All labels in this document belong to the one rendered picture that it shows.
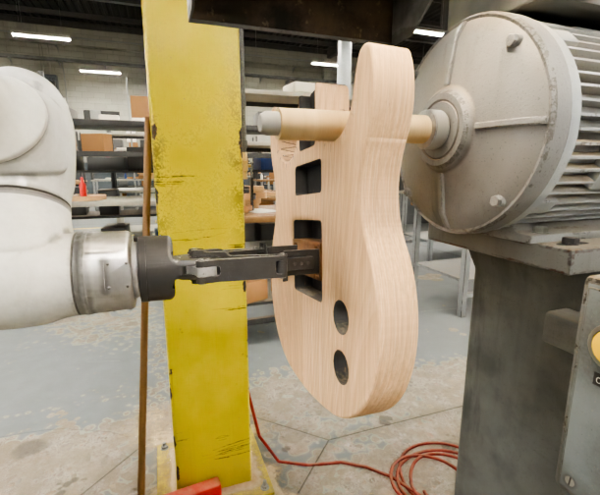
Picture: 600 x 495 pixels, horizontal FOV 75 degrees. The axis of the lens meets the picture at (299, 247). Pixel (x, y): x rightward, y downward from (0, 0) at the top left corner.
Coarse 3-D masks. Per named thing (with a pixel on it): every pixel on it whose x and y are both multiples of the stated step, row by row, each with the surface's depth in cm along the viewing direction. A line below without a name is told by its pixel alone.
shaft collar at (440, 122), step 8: (424, 112) 46; (432, 112) 45; (440, 112) 45; (432, 120) 45; (440, 120) 44; (448, 120) 45; (432, 128) 45; (440, 128) 44; (448, 128) 45; (432, 136) 45; (440, 136) 45; (416, 144) 48; (424, 144) 46; (432, 144) 45; (440, 144) 46
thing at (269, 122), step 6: (264, 114) 39; (270, 114) 39; (276, 114) 39; (258, 120) 40; (264, 120) 39; (270, 120) 39; (276, 120) 39; (258, 126) 40; (264, 126) 39; (270, 126) 39; (276, 126) 39; (264, 132) 39; (270, 132) 39; (276, 132) 40
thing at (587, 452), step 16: (592, 288) 31; (592, 304) 31; (592, 320) 31; (576, 336) 33; (592, 336) 31; (576, 352) 33; (592, 352) 31; (576, 368) 33; (592, 368) 32; (576, 384) 33; (592, 384) 32; (576, 400) 33; (592, 400) 32; (576, 416) 33; (592, 416) 32; (576, 432) 33; (592, 432) 32; (560, 448) 35; (576, 448) 33; (592, 448) 32; (560, 464) 35; (576, 464) 33; (592, 464) 32; (560, 480) 35; (576, 480) 33; (592, 480) 32
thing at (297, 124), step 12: (288, 108) 40; (288, 120) 39; (300, 120) 39; (312, 120) 40; (324, 120) 40; (336, 120) 41; (420, 120) 44; (288, 132) 39; (300, 132) 40; (312, 132) 40; (324, 132) 41; (336, 132) 41; (420, 132) 44
